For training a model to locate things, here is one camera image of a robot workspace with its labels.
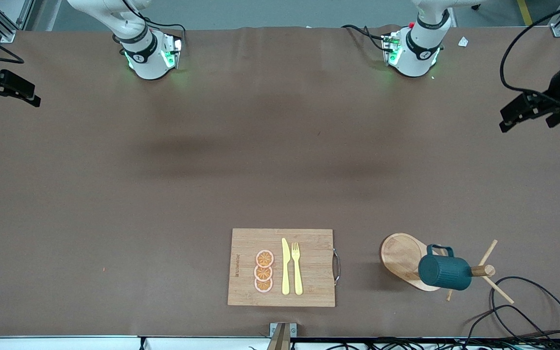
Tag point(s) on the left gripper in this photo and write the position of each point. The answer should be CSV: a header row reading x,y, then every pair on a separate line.
x,y
558,86

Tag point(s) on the dark teal ribbed cup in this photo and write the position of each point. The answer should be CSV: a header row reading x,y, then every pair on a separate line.
x,y
445,272

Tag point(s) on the wooden cup rack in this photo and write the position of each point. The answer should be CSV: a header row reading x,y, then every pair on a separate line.
x,y
399,255

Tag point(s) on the white paper scrap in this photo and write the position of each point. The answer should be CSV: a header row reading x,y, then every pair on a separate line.
x,y
463,42

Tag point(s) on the brown table cover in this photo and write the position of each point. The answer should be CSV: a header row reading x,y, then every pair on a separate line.
x,y
280,146

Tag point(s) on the wooden cutting board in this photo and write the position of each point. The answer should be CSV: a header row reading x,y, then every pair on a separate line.
x,y
314,272

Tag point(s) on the yellow plastic fork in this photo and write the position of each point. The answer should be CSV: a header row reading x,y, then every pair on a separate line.
x,y
298,277

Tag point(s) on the yellow plastic knife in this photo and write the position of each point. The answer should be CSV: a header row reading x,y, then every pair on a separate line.
x,y
286,272

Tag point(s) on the orange slice toy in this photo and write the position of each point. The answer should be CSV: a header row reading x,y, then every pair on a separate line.
x,y
263,273
264,258
263,286

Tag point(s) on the grey metal bracket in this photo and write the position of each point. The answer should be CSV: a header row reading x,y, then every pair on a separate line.
x,y
293,329

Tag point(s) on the brown camera pole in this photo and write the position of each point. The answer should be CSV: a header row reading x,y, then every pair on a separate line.
x,y
280,340

